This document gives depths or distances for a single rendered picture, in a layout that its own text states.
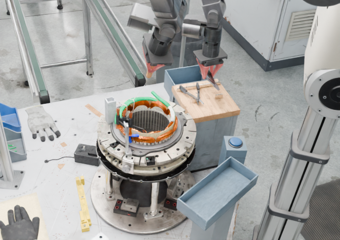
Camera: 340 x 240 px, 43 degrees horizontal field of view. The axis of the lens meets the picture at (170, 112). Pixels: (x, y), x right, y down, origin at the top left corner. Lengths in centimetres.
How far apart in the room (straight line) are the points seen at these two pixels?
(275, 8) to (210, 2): 223
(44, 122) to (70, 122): 11
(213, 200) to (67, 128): 81
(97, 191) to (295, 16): 246
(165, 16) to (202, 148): 74
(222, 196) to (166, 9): 60
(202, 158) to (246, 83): 200
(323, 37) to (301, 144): 38
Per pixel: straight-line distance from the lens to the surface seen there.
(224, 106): 158
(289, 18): 362
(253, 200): 271
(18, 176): 172
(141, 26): 110
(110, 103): 136
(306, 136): 127
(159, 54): 116
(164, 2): 97
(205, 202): 130
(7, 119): 197
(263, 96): 351
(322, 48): 104
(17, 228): 155
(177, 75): 176
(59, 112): 197
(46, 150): 180
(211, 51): 144
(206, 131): 158
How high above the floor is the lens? 203
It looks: 39 degrees down
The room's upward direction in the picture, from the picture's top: 5 degrees clockwise
